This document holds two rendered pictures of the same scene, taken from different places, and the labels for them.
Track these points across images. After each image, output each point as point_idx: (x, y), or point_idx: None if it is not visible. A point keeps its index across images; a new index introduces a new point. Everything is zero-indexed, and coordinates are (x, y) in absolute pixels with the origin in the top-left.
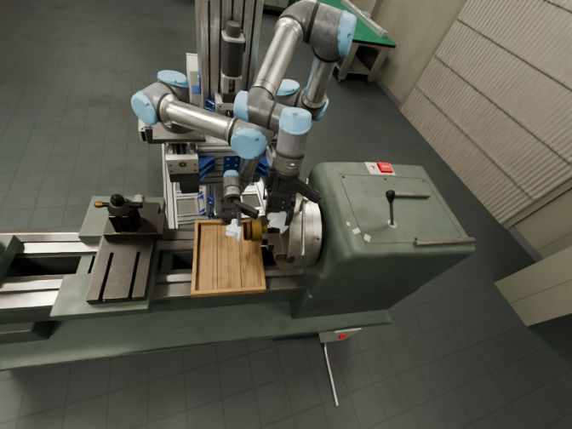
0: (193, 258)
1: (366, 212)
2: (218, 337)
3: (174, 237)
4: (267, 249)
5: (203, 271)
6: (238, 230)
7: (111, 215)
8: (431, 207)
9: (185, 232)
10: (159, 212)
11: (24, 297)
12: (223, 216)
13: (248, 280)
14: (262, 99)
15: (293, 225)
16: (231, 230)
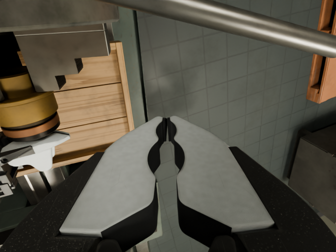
0: (82, 160)
1: None
2: (136, 78)
3: (43, 186)
4: (81, 68)
5: (99, 139)
6: (45, 147)
7: None
8: None
9: (28, 178)
10: (11, 231)
11: (140, 248)
12: (12, 186)
13: (104, 71)
14: None
15: (28, 9)
16: (48, 159)
